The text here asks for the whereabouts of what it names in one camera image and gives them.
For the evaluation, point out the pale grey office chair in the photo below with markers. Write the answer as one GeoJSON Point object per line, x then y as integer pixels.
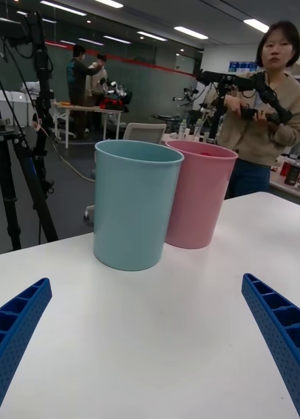
{"type": "Point", "coordinates": [145, 132]}

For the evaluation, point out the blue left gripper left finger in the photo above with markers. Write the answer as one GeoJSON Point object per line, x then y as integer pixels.
{"type": "Point", "coordinates": [15, 327]}

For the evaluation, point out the person's left hand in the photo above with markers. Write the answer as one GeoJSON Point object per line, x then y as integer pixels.
{"type": "Point", "coordinates": [262, 116]}

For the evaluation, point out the white and black robot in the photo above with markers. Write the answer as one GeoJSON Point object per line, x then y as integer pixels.
{"type": "Point", "coordinates": [119, 91]}

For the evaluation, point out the person in dark top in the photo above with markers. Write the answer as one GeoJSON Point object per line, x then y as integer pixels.
{"type": "Point", "coordinates": [77, 78]}

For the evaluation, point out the dark drink can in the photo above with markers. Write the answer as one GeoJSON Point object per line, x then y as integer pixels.
{"type": "Point", "coordinates": [292, 173]}

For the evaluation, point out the pink plastic bin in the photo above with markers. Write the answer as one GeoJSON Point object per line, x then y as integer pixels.
{"type": "Point", "coordinates": [199, 196]}

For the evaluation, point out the person in pale top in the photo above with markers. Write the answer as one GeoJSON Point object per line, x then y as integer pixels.
{"type": "Point", "coordinates": [97, 82]}

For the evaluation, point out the black tripod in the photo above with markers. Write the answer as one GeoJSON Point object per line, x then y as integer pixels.
{"type": "Point", "coordinates": [6, 183]}

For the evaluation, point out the pale blue plastic bin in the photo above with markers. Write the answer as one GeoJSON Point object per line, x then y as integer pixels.
{"type": "Point", "coordinates": [133, 209]}

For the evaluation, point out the black teleoperation arm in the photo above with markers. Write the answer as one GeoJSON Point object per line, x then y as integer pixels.
{"type": "Point", "coordinates": [222, 78]}

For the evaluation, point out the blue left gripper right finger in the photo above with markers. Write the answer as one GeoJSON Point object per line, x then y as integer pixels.
{"type": "Point", "coordinates": [281, 330]}

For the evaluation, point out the white folding table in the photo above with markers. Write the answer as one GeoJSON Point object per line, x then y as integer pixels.
{"type": "Point", "coordinates": [81, 108]}

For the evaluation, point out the red drink can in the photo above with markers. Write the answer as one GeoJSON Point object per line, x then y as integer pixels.
{"type": "Point", "coordinates": [285, 169]}

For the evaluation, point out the red and black equipment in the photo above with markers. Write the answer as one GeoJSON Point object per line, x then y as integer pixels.
{"type": "Point", "coordinates": [112, 104]}

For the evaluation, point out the black equipment stand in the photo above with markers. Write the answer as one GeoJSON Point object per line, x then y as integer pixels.
{"type": "Point", "coordinates": [42, 82]}

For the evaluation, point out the person's right hand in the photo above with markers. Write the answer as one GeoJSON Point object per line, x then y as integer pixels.
{"type": "Point", "coordinates": [233, 104]}

